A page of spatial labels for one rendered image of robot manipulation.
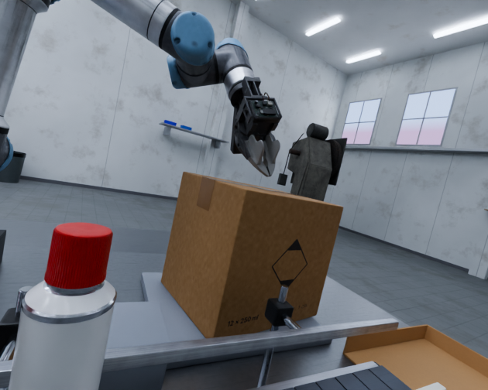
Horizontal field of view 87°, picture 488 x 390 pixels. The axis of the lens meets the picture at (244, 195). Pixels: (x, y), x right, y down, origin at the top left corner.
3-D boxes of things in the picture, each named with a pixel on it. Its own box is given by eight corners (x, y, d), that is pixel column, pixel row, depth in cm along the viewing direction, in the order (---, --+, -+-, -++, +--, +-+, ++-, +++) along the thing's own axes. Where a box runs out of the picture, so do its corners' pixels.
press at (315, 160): (256, 223, 677) (280, 121, 657) (292, 227, 739) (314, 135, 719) (290, 240, 558) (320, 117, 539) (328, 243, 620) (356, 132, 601)
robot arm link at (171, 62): (162, 40, 53) (214, 35, 55) (167, 61, 64) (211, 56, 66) (170, 80, 54) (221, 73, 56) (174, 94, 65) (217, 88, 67)
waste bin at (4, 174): (23, 181, 554) (28, 153, 550) (18, 184, 514) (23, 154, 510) (-7, 177, 529) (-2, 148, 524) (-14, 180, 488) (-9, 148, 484)
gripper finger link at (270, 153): (279, 163, 49) (264, 124, 52) (266, 179, 53) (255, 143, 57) (293, 162, 50) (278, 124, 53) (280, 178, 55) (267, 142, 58)
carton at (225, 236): (211, 347, 43) (245, 189, 41) (159, 282, 62) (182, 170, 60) (317, 316, 62) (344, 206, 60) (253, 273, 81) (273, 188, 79)
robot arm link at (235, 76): (220, 92, 63) (251, 94, 66) (225, 106, 61) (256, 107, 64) (228, 65, 57) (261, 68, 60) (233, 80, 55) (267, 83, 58)
